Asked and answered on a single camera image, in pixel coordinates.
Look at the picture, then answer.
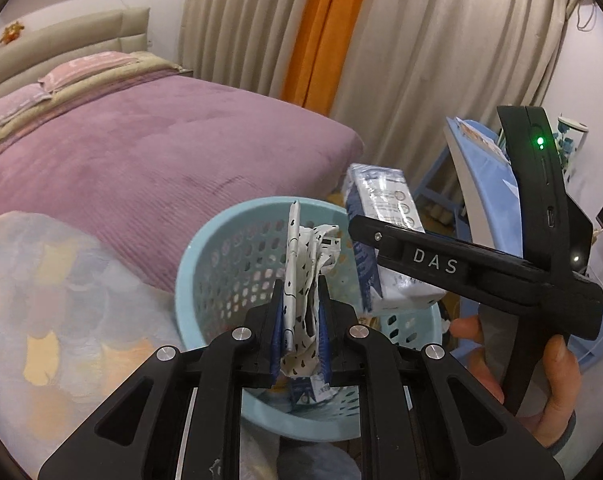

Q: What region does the blue snack box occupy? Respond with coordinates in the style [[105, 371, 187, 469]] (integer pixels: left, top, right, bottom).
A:
[[290, 375, 334, 406]]

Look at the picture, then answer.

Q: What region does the white spotted wrapper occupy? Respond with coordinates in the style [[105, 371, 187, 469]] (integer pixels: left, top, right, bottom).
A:
[[280, 200, 341, 378]]

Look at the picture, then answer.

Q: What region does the blue white milk carton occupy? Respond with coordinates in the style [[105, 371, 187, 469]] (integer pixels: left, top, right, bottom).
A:
[[341, 164, 445, 315]]

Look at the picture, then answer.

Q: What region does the person's right hand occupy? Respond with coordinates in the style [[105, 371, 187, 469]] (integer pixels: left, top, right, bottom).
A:
[[450, 315, 581, 450]]

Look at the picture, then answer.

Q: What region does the white patterned mug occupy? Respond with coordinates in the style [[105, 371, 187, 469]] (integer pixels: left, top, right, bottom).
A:
[[553, 115, 589, 183]]

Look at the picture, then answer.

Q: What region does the bed with purple cover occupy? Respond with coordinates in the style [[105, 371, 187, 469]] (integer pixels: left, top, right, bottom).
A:
[[0, 74, 363, 290]]

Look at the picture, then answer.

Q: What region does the patterned round tablecloth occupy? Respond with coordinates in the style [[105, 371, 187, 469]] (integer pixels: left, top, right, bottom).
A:
[[0, 211, 182, 476]]

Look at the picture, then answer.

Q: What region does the orange curtain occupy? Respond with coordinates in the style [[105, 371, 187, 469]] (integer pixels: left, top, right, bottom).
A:
[[281, 0, 363, 116]]

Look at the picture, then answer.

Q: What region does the beige curtain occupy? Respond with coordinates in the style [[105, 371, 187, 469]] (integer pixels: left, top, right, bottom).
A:
[[179, 0, 573, 181]]

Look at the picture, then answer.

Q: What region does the beige folded quilt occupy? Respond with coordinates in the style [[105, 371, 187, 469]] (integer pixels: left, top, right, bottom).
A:
[[0, 52, 186, 152]]

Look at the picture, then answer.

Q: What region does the pink pillow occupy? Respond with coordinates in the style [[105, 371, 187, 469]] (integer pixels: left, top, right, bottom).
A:
[[38, 51, 138, 93]]

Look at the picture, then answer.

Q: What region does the purple pillow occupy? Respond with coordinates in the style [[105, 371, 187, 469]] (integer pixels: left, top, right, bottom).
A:
[[0, 84, 52, 127]]

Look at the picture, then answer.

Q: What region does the beige padded headboard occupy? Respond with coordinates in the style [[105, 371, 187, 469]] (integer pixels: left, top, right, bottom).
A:
[[0, 8, 150, 96]]

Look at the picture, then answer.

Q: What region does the orange plush toy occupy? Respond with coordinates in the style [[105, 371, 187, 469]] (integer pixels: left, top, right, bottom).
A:
[[0, 21, 25, 46]]

